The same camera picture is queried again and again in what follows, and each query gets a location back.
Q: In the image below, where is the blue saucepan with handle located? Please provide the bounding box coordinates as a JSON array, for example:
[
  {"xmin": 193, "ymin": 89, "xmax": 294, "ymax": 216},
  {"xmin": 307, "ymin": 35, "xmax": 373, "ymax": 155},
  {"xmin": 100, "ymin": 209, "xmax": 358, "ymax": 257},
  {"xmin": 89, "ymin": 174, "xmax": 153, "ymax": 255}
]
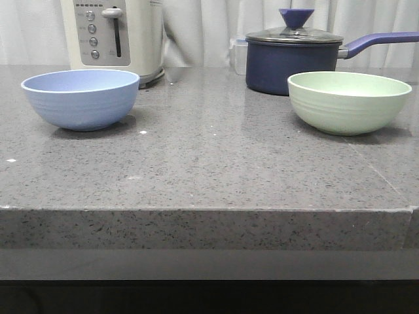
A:
[{"xmin": 246, "ymin": 31, "xmax": 418, "ymax": 96}]

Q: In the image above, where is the glass lid blue knob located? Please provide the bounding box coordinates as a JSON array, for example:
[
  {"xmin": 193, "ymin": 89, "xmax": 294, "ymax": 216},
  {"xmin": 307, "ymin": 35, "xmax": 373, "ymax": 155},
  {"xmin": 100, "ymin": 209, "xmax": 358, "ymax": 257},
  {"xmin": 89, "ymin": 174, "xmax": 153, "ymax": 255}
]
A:
[{"xmin": 246, "ymin": 9, "xmax": 343, "ymax": 44}]

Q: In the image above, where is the green bowl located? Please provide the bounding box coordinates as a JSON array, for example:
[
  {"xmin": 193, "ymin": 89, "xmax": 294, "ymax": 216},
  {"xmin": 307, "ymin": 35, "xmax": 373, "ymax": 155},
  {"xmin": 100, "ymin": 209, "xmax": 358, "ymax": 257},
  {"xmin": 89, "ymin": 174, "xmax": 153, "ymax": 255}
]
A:
[{"xmin": 287, "ymin": 71, "xmax": 412, "ymax": 135}]

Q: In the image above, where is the cream white toaster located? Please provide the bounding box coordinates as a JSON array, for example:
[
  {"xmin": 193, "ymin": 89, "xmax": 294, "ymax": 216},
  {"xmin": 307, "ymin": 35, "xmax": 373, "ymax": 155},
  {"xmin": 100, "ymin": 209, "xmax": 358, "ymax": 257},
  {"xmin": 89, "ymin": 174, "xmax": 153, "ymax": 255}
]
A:
[{"xmin": 61, "ymin": 0, "xmax": 164, "ymax": 88}]

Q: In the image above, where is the blue bowl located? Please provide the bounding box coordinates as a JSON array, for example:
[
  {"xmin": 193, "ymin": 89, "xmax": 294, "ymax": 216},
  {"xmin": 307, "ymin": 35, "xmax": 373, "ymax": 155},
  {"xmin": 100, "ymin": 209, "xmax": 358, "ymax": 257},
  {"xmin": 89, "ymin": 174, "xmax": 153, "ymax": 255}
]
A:
[{"xmin": 21, "ymin": 69, "xmax": 140, "ymax": 131}]

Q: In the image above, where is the clear plastic container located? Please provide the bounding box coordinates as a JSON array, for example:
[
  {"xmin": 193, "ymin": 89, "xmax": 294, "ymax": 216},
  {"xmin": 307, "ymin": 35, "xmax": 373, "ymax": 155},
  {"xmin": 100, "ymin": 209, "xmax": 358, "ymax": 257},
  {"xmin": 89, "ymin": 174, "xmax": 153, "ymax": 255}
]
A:
[{"xmin": 229, "ymin": 36, "xmax": 248, "ymax": 75}]

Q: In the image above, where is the white curtain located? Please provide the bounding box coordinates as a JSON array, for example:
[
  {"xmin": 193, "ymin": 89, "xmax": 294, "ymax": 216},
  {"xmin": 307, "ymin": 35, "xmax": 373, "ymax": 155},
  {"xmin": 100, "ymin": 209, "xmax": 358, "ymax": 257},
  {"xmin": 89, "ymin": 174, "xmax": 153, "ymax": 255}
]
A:
[{"xmin": 1, "ymin": 1, "xmax": 418, "ymax": 67}]

